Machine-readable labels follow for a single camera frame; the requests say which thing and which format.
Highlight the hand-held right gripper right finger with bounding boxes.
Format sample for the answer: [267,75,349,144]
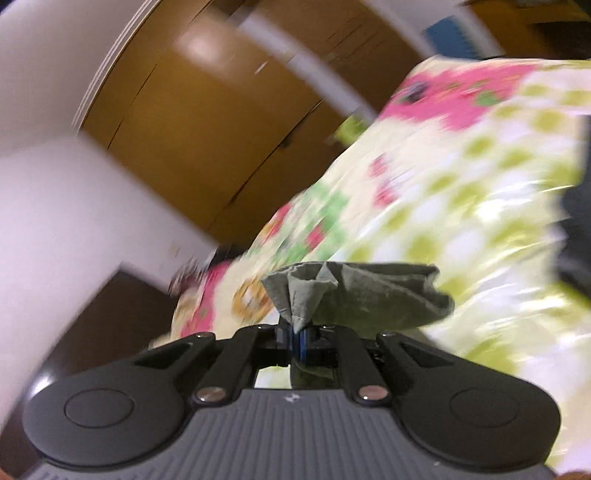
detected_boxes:
[295,323,455,408]

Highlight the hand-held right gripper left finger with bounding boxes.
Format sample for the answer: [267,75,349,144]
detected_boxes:
[131,323,296,409]

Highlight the grey-green pants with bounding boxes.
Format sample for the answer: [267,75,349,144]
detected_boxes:
[261,261,455,391]

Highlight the pink cartoon printed blanket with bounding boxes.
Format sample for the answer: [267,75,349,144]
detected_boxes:
[168,58,550,342]

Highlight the dark wooden headboard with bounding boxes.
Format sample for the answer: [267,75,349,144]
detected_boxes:
[28,270,181,398]

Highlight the green checkered bed sheet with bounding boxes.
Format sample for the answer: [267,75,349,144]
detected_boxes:
[252,60,591,472]

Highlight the brown wooden wardrobe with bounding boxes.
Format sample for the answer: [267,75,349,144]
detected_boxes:
[78,0,352,250]

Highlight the brown wooden door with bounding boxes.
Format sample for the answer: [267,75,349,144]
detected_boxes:
[256,0,437,121]

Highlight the dark grey folded cloth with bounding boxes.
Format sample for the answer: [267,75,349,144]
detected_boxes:
[551,113,591,298]

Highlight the blue foam mat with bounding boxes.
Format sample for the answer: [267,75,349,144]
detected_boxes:
[424,14,477,62]

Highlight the wooden side cabinet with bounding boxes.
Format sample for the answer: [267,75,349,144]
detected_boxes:
[466,0,591,61]

